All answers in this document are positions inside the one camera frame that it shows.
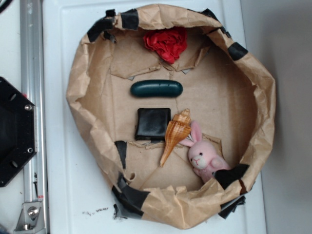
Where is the red paper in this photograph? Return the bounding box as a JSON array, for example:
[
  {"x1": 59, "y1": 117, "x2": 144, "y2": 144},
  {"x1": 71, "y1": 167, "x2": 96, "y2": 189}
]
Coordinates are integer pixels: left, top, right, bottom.
[{"x1": 143, "y1": 27, "x2": 187, "y2": 64}]

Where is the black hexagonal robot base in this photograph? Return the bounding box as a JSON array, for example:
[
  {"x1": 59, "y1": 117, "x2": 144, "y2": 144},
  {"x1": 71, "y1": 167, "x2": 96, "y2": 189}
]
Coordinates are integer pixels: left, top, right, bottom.
[{"x1": 0, "y1": 77, "x2": 36, "y2": 188}]

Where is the black square leather pouch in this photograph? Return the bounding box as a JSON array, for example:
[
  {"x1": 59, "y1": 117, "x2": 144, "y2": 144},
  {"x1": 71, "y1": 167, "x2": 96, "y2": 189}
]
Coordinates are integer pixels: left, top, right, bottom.
[{"x1": 135, "y1": 108, "x2": 171, "y2": 141}]

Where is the brown paper bag bin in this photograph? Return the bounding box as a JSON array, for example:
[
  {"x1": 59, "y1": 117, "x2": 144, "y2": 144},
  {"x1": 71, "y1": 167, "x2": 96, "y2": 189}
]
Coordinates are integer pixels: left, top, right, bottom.
[{"x1": 66, "y1": 4, "x2": 276, "y2": 229}]

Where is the orange spiral seashell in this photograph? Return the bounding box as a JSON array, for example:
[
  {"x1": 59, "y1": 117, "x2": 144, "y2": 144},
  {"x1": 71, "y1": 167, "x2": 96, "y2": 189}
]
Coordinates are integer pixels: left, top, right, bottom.
[{"x1": 160, "y1": 109, "x2": 191, "y2": 167}]

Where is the dark green oval case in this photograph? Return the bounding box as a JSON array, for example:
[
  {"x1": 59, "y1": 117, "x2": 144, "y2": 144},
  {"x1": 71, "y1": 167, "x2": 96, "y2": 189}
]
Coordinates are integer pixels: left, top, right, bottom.
[{"x1": 130, "y1": 79, "x2": 183, "y2": 98}]

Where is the pink plush bunny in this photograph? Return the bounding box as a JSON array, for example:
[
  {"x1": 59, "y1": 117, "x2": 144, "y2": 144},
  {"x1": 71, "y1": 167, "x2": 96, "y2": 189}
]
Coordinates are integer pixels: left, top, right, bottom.
[{"x1": 179, "y1": 120, "x2": 231, "y2": 183}]

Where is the white tray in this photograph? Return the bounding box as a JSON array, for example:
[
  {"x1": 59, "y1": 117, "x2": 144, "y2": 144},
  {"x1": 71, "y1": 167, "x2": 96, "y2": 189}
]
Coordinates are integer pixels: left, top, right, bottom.
[{"x1": 42, "y1": 0, "x2": 267, "y2": 234}]

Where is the aluminium extrusion rail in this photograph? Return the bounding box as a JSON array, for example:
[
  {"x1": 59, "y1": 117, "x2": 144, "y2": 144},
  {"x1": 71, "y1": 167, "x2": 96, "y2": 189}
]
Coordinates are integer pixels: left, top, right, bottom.
[{"x1": 20, "y1": 0, "x2": 50, "y2": 234}]

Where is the metal corner bracket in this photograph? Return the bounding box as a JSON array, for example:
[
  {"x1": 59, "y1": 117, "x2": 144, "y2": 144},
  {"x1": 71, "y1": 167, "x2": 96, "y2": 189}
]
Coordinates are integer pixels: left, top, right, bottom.
[{"x1": 14, "y1": 201, "x2": 45, "y2": 234}]

